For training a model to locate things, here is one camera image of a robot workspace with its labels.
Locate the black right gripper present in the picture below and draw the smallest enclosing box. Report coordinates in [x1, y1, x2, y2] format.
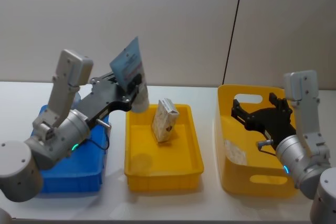
[230, 92, 298, 146]

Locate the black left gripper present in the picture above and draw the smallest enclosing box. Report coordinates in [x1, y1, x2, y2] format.
[77, 71, 147, 131]

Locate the blue tube with white cap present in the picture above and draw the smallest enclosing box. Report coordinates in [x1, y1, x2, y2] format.
[109, 36, 150, 113]

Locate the pale patterned sticker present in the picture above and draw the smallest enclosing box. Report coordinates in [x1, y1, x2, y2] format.
[224, 140, 248, 166]

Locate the beige patterned carton box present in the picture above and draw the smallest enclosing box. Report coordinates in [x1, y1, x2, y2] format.
[151, 98, 181, 145]

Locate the shallow yellow plastic tray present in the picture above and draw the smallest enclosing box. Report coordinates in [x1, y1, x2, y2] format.
[124, 103, 205, 193]

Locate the blue plastic bin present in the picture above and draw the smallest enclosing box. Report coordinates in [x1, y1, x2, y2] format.
[28, 103, 112, 195]

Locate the thin dark right gripper cable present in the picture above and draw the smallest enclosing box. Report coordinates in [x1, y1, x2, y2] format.
[256, 140, 278, 156]

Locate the thin dark gripper cable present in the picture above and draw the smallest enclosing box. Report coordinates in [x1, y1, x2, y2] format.
[256, 140, 278, 156]
[85, 119, 111, 153]

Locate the yellow basket with handle slots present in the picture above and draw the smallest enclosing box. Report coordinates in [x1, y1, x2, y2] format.
[215, 84, 299, 199]

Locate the thin dark left gripper cable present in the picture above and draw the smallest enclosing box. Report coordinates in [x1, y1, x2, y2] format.
[85, 119, 111, 153]

